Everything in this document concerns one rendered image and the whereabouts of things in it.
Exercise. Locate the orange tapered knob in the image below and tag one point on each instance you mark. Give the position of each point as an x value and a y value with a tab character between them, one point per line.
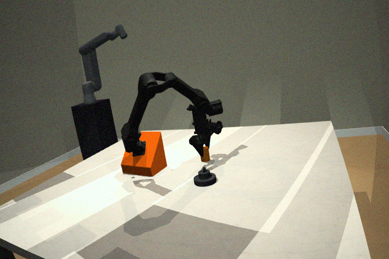
206	156

